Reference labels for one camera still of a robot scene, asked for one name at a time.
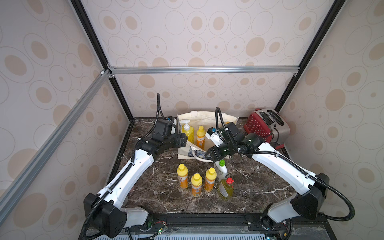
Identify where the yellow pump dish soap bottle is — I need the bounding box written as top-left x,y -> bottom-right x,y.
180,120 -> 195,144

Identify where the cream starry night tote bag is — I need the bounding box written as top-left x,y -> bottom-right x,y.
176,110 -> 240,163

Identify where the orange bottle yellow cap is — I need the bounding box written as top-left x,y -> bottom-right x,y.
177,164 -> 188,189
204,168 -> 217,192
191,173 -> 203,197
196,126 -> 206,150

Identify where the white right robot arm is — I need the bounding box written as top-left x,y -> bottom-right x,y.
206,132 -> 327,229

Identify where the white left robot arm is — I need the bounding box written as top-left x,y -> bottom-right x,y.
80,133 -> 188,240

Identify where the white bottle green cap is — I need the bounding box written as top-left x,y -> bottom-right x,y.
214,159 -> 228,182

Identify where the yellow-green bottle red cap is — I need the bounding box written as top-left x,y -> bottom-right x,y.
218,177 -> 234,200

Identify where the red and silver toaster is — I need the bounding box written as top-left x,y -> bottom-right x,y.
244,108 -> 290,150

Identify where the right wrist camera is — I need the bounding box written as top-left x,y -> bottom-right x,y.
205,122 -> 241,148

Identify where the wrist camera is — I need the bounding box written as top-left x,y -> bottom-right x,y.
205,122 -> 241,148
152,117 -> 177,141

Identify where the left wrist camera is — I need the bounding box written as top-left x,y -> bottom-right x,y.
152,117 -> 177,141

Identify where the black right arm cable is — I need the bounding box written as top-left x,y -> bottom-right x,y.
214,106 -> 356,222

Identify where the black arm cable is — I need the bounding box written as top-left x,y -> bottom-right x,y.
79,92 -> 169,240
214,106 -> 356,222

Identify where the black toaster power cord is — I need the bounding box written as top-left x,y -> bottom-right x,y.
268,127 -> 281,148

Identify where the silver horizontal back rail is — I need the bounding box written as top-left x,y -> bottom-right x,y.
108,66 -> 300,75

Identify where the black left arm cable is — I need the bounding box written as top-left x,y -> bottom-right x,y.
79,92 -> 169,240

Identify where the black base frame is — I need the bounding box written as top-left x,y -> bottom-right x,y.
87,213 -> 336,240

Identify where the silver left side rail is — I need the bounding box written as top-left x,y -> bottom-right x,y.
1,70 -> 111,225

